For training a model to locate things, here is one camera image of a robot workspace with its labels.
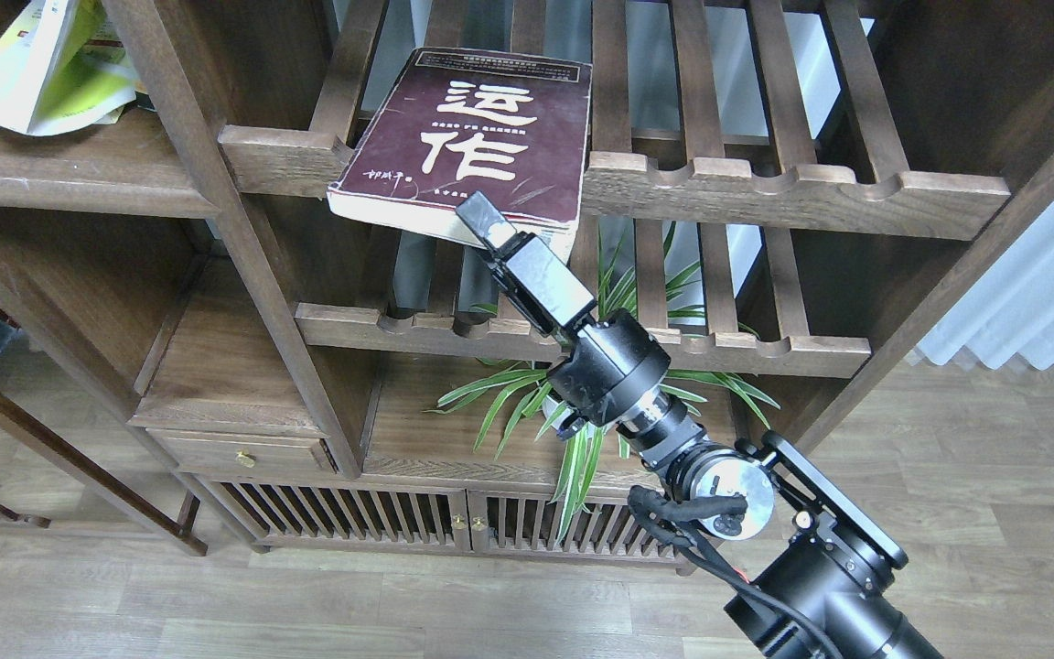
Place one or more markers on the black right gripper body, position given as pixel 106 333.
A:
pixel 613 367

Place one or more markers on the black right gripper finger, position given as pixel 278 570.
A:
pixel 492 230

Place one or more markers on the maroon book white characters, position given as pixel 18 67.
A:
pixel 458 121

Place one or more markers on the yellow green cover book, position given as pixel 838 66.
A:
pixel 63 67

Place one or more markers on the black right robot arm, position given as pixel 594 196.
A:
pixel 809 568

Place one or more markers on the wooden furniture at left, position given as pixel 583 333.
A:
pixel 30 432

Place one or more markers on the white plant pot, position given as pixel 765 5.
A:
pixel 561 423

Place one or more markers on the dark wooden bookshelf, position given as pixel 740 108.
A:
pixel 810 184

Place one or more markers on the brass drawer knob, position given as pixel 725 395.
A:
pixel 245 459

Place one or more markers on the upright book top left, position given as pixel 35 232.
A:
pixel 142 97

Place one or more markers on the white curtain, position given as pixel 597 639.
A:
pixel 1008 315

